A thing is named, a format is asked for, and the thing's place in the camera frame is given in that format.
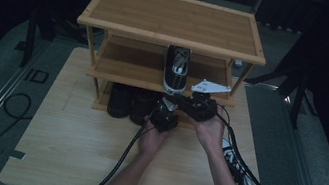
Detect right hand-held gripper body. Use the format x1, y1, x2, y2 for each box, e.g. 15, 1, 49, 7
177, 76, 233, 127

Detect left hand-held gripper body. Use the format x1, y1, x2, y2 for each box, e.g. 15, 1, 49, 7
147, 95, 182, 136

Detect black shoe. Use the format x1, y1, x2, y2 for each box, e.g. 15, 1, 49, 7
128, 87, 163, 129
105, 82, 137, 121

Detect wooden shoe rack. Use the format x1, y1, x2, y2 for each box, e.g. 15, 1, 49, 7
61, 0, 276, 142

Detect person's right hand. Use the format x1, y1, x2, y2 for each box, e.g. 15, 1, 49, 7
187, 102, 231, 158

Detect black metal stand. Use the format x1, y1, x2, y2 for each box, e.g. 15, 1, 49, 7
11, 7, 62, 74
238, 52, 327, 133

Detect black tape piece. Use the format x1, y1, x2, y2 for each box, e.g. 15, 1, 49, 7
1, 147, 27, 161

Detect right hand-held gripper cable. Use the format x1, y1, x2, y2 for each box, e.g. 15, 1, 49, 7
203, 103, 280, 185

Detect hand-held gripper cable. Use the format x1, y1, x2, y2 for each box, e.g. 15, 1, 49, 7
203, 103, 280, 185
71, 111, 149, 185

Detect left hand-held gripper cable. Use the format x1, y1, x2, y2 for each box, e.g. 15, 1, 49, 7
71, 111, 149, 185

